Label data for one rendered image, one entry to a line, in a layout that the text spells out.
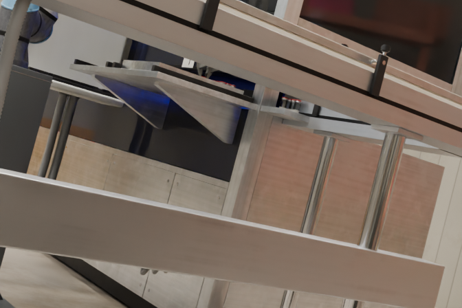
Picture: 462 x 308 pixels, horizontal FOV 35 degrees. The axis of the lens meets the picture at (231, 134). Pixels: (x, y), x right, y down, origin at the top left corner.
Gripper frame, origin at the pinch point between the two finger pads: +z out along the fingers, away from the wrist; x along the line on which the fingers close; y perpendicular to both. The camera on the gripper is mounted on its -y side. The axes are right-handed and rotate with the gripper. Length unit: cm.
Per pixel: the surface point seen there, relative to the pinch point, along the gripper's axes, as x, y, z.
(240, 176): 15.2, 15.2, 30.3
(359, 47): 52, 16, -26
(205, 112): 1.0, 6.1, 12.6
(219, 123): 7.8, 6.1, 14.7
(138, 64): -22.4, -4.3, 3.1
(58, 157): -4, -96, 44
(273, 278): -29, 96, 48
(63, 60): -17, -85, 2
